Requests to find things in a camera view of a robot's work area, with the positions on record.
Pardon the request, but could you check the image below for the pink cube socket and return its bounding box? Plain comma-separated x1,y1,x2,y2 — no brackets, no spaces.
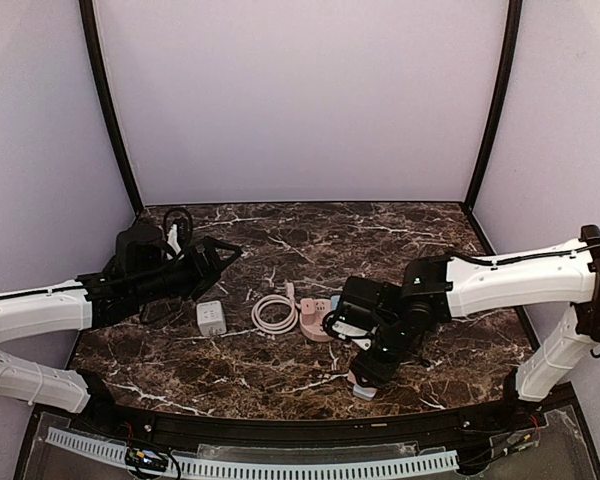
348,379,377,400

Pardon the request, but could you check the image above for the white cube socket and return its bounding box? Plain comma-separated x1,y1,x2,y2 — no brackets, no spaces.
196,300,227,337

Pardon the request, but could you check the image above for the small blue plug adapter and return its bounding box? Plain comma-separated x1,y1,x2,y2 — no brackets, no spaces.
330,295,340,310

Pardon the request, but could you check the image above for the small pink plug adapter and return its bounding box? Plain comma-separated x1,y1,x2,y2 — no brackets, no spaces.
300,298,317,326

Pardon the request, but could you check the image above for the blue power strip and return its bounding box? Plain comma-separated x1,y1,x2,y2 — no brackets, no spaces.
352,384,377,401

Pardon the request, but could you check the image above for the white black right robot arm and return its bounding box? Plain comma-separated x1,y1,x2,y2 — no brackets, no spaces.
334,225,600,403

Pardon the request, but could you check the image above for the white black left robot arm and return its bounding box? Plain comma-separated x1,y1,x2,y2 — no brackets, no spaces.
0,224,242,414

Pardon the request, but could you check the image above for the round pink power strip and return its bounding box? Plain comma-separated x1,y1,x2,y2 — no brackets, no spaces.
299,298,333,343

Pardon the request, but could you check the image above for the small circuit board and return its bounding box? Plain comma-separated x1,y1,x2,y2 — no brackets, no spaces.
124,447,168,474

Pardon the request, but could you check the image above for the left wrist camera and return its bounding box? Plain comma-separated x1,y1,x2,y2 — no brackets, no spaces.
162,207,193,260

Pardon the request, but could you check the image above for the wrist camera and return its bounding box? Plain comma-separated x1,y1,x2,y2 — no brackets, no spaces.
322,276,382,350
162,207,193,260

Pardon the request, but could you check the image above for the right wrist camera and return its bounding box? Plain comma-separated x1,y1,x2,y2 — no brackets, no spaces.
322,276,382,350

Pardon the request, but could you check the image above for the pink coiled cable with plug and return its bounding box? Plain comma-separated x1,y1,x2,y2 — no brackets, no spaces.
251,281,301,335

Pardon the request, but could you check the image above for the white cable duct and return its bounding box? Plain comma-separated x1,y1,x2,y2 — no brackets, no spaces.
45,427,459,479

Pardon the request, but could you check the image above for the black front rail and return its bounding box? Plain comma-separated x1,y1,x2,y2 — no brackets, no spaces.
70,401,547,450

